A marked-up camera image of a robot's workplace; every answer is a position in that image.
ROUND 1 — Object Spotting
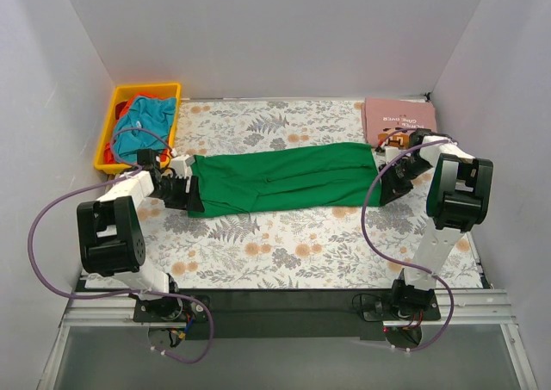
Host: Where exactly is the aluminium frame rail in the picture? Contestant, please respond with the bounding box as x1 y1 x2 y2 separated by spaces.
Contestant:
39 289 536 389

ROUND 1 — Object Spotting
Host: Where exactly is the pink folded t-shirt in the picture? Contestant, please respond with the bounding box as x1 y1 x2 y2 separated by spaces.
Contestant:
362 98 437 148

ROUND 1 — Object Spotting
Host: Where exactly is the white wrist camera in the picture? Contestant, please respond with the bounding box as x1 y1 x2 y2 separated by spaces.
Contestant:
374 145 402 166
169 155 195 178

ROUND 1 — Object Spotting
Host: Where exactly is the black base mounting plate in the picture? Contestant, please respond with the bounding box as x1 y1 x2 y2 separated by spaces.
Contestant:
132 287 443 342

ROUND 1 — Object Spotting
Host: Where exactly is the yellow plastic bin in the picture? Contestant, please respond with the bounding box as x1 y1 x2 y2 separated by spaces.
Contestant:
93 82 182 175

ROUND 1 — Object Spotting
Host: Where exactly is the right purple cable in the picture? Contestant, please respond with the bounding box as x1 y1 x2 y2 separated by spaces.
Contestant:
360 127 455 354

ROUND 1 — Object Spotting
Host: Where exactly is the orange t-shirt in bin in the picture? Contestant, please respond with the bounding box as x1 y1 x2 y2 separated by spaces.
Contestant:
101 90 169 166

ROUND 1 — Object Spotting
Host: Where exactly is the green t-shirt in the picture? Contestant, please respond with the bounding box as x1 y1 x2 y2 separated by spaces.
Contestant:
188 142 378 218

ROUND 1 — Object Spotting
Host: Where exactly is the purple cable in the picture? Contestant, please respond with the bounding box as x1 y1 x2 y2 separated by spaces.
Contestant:
27 127 215 365
360 127 455 354

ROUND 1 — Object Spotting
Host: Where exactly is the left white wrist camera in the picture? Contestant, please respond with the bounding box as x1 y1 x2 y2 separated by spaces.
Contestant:
169 155 195 178

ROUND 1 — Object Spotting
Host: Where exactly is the teal t-shirt in bin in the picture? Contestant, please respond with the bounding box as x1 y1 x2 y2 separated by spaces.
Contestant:
112 96 178 158

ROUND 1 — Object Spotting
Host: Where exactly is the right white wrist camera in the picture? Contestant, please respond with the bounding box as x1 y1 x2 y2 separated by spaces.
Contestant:
374 145 402 166

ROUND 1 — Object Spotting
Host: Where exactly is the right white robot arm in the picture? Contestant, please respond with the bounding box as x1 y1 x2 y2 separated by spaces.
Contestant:
379 129 493 319

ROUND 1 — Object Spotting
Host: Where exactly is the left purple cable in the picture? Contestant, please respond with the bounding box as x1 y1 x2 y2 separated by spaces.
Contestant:
27 127 215 365

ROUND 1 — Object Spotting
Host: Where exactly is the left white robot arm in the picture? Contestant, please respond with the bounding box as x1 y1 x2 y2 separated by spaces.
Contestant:
77 149 205 321

